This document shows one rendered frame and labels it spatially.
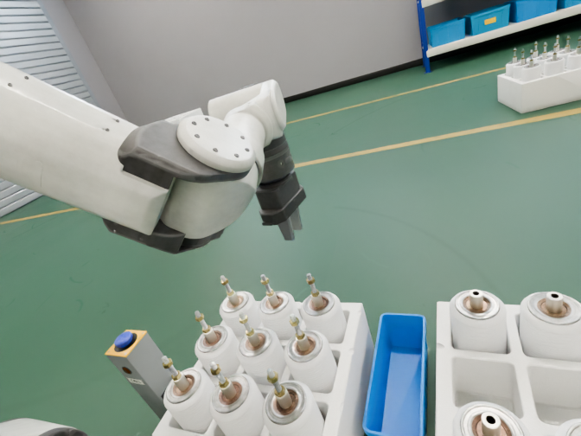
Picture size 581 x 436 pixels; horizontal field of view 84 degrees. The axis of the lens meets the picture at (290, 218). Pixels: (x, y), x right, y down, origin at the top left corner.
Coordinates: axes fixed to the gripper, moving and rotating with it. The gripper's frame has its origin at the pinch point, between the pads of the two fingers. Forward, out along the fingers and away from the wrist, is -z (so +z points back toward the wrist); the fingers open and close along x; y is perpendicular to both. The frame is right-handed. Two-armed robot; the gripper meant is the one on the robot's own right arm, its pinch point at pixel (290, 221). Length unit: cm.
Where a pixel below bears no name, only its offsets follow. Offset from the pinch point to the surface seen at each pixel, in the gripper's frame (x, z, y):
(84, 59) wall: 357, 123, 594
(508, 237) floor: 64, -48, -38
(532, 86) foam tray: 198, -32, -53
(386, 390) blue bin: -2.0, -47.4, -12.3
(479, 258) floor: 51, -48, -30
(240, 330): -7.8, -28.2, 20.9
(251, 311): -4.1, -24.9, 18.5
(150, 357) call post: -24.4, -22.1, 33.9
